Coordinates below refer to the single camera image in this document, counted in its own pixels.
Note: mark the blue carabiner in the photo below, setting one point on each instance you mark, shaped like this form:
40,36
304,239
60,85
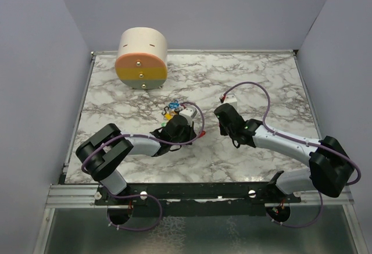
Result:
173,105

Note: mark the yellow tag key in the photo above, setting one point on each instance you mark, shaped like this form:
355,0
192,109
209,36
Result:
167,116

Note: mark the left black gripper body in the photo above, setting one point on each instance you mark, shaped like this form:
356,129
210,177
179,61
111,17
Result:
186,135

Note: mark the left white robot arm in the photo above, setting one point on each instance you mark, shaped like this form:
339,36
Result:
101,154

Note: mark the round pastel drawer box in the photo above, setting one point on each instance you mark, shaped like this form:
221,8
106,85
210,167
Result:
141,61

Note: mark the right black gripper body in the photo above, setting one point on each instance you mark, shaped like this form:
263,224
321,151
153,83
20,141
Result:
224,131

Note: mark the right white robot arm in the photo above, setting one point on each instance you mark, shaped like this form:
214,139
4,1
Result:
327,167

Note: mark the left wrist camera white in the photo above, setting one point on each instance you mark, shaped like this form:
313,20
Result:
189,113

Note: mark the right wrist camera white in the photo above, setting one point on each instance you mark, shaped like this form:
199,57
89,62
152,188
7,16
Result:
230,99

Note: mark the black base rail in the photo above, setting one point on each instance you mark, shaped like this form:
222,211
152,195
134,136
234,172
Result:
194,199

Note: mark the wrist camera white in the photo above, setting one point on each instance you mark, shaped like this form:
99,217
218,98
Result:
230,99
189,113

